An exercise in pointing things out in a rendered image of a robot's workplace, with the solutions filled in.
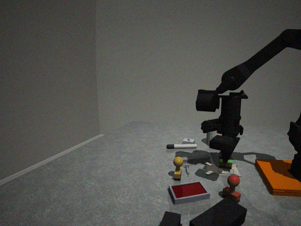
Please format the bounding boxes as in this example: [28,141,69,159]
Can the yellow rubber stamp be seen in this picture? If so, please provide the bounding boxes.
[173,157,183,181]

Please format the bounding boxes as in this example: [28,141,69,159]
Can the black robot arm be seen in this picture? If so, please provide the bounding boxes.
[196,29,301,182]

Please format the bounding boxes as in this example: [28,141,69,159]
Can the red-handled rubber stamp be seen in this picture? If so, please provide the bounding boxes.
[222,175,241,203]

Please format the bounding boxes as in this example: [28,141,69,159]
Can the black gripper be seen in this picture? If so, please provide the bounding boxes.
[210,113,243,163]

